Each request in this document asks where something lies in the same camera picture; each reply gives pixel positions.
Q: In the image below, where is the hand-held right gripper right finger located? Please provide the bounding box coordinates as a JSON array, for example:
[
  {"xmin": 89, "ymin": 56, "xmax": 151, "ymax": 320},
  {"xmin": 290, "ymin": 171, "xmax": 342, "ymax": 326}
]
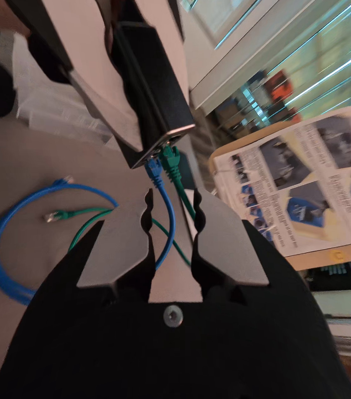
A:
[{"xmin": 190, "ymin": 188, "xmax": 270, "ymax": 303}]

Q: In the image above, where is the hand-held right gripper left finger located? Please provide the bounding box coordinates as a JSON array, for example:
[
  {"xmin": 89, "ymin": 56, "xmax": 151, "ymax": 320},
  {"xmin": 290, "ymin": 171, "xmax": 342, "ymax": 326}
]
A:
[{"xmin": 76, "ymin": 188, "xmax": 157, "ymax": 303}]

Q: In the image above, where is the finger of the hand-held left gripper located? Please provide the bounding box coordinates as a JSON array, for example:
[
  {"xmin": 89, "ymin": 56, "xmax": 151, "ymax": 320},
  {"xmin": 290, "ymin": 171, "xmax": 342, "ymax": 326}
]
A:
[
  {"xmin": 135, "ymin": 0, "xmax": 191, "ymax": 101},
  {"xmin": 43, "ymin": 0, "xmax": 143, "ymax": 154}
]

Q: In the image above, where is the black ethernet adapter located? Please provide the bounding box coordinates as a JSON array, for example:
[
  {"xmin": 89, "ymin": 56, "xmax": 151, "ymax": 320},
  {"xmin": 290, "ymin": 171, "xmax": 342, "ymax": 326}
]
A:
[{"xmin": 112, "ymin": 22, "xmax": 196, "ymax": 170}]

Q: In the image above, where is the blue ethernet cable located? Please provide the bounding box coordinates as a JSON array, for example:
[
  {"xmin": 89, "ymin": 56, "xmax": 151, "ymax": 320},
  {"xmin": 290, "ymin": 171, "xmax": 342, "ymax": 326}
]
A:
[{"xmin": 0, "ymin": 157, "xmax": 176, "ymax": 307}]

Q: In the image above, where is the green ethernet cable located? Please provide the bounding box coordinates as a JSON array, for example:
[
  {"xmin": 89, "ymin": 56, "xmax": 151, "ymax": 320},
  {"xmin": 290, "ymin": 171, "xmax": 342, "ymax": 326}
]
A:
[{"xmin": 43, "ymin": 145, "xmax": 196, "ymax": 268}]

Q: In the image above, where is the glass window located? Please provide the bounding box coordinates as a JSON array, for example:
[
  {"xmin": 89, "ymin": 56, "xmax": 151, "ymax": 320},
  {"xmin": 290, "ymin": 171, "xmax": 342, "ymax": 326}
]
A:
[{"xmin": 179, "ymin": 0, "xmax": 351, "ymax": 103}]

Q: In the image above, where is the clear plastic box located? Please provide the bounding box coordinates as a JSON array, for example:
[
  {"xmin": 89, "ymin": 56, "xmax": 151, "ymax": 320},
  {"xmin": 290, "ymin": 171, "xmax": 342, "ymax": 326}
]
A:
[{"xmin": 13, "ymin": 34, "xmax": 123, "ymax": 150}]

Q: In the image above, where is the cardboard board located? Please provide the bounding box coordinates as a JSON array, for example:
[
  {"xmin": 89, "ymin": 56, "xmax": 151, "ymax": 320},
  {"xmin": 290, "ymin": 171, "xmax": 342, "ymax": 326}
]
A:
[{"xmin": 208, "ymin": 120, "xmax": 351, "ymax": 272}]

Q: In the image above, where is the printed instruction sheet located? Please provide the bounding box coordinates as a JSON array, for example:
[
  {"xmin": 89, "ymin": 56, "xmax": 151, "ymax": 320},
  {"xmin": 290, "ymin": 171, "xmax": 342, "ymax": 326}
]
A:
[{"xmin": 214, "ymin": 104, "xmax": 351, "ymax": 257}]

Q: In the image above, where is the orange box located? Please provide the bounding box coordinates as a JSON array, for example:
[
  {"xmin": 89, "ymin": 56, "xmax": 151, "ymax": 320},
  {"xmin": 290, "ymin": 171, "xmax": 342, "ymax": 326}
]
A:
[{"xmin": 264, "ymin": 70, "xmax": 294, "ymax": 103}]

